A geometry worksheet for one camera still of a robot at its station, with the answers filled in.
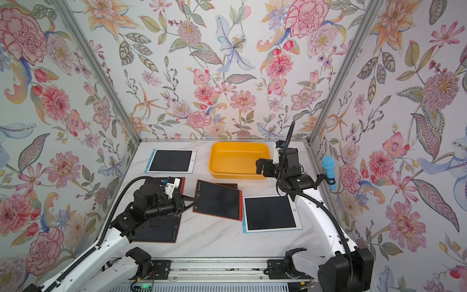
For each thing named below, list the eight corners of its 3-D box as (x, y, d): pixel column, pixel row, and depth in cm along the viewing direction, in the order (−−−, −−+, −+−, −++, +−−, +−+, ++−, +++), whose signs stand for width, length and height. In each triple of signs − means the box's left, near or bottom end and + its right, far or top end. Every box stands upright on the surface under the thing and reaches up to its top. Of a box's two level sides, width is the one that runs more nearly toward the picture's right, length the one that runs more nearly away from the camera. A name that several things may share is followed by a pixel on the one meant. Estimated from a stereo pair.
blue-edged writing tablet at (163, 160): (146, 173, 109) (144, 171, 107) (154, 150, 120) (153, 148, 119) (192, 173, 109) (192, 171, 107) (196, 150, 120) (196, 148, 118)
